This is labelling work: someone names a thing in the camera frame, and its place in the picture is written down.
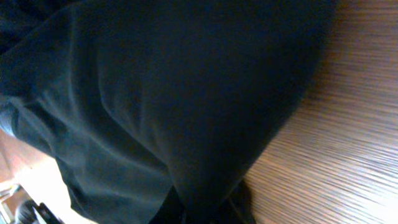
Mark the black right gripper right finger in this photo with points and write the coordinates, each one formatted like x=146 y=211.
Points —
x=237 y=208

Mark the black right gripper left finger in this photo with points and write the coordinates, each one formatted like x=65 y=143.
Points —
x=172 y=211

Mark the black leggings red waistband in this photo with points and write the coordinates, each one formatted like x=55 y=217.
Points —
x=132 y=98

